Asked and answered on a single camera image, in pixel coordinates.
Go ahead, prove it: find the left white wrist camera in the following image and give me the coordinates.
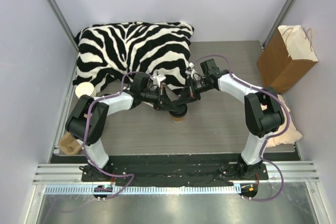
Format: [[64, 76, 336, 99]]
[[151, 74, 166, 87]]

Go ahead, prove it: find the brown paper coffee cup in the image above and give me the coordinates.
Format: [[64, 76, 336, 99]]
[[170, 114, 185, 122]]

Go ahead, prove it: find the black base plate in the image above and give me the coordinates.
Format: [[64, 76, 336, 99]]
[[51, 153, 300, 187]]

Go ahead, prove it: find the stack of paper cups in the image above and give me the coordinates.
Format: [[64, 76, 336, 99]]
[[75, 82, 96, 99]]

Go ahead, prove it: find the cardboard cup carrier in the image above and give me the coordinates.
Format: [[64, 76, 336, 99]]
[[58, 132, 81, 156]]

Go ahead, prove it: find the purple cable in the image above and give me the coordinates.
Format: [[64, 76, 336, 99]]
[[187, 55, 291, 204], [81, 71, 136, 204]]

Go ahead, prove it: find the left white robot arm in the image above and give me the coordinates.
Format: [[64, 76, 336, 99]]
[[65, 72, 187, 182]]

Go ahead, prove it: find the white slotted cable duct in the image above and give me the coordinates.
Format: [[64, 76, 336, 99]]
[[45, 184, 241, 195]]

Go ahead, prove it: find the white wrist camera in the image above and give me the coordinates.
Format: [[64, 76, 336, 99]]
[[151, 74, 166, 87], [185, 62, 196, 79]]

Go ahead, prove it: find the zebra print pillow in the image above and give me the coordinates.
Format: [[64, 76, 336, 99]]
[[72, 22, 194, 95]]

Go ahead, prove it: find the black cup lid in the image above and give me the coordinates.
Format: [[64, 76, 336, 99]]
[[169, 104, 187, 118]]

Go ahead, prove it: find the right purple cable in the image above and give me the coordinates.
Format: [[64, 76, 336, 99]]
[[187, 55, 291, 204]]

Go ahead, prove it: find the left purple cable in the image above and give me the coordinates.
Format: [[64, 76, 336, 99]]
[[81, 71, 136, 204]]

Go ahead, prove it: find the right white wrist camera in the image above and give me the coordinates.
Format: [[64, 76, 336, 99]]
[[185, 62, 196, 79]]

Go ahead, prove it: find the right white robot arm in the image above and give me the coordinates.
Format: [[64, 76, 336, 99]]
[[174, 59, 285, 179]]

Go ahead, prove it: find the brown paper bag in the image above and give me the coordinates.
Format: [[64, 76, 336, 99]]
[[257, 25, 318, 93]]

